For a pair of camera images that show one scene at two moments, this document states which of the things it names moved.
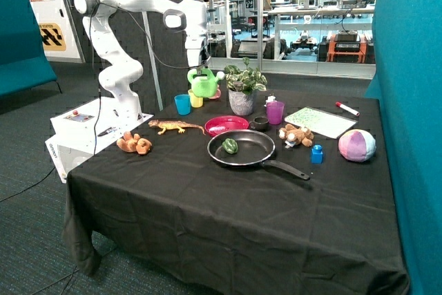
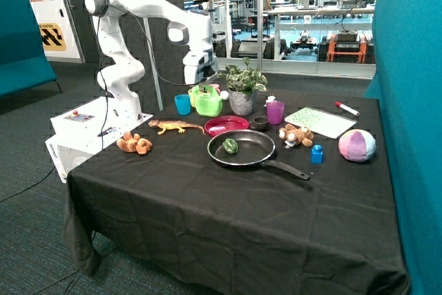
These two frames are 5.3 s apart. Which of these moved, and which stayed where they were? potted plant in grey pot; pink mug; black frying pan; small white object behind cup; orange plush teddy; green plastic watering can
Moved: green plastic watering can; pink mug
Stayed: small white object behind cup; potted plant in grey pot; black frying pan; orange plush teddy
